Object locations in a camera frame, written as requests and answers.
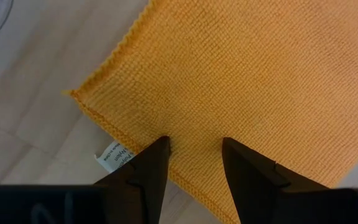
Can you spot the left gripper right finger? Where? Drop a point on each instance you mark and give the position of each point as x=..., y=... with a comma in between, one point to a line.
x=291, y=205

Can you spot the orange microfiber towel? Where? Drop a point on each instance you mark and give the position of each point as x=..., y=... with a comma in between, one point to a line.
x=244, y=77

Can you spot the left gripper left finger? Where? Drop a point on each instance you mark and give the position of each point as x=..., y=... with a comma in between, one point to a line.
x=73, y=205

